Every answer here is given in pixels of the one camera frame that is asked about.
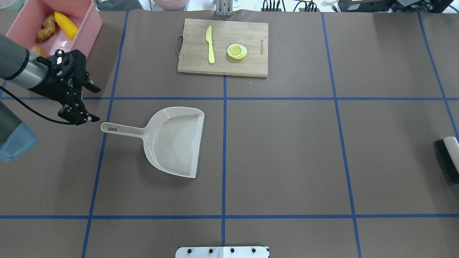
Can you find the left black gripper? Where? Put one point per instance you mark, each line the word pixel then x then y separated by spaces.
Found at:
pixel 52 90

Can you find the yellow toy corn cob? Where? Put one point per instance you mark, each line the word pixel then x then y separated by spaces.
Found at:
pixel 67 25

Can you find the tan toy ginger root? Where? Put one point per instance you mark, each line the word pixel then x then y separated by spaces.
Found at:
pixel 48 28

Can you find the beige plastic dustpan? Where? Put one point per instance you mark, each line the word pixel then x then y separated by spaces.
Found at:
pixel 172 139

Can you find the beige hand brush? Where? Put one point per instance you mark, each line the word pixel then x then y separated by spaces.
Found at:
pixel 447 154

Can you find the brown toy potato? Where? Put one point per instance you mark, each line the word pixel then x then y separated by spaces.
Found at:
pixel 37 52

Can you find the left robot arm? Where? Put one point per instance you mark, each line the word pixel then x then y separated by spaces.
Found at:
pixel 18 68

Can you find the pink plastic bin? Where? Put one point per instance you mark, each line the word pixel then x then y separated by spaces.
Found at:
pixel 29 21

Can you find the dark grey cloth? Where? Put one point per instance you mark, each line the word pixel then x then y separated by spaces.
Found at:
pixel 118 5

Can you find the bamboo cutting board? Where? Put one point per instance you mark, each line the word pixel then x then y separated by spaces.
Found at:
pixel 193 55

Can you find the pink bowl with pieces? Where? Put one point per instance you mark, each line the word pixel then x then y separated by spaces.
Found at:
pixel 172 4

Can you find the yellow toy knife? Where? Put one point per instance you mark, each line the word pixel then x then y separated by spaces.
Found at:
pixel 209 40

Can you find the yellow toy lemon slice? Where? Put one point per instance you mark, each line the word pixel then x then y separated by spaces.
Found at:
pixel 237 51

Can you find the aluminium frame post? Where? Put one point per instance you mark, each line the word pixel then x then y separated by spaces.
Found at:
pixel 224 7

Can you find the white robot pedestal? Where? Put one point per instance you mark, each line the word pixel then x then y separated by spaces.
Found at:
pixel 223 252

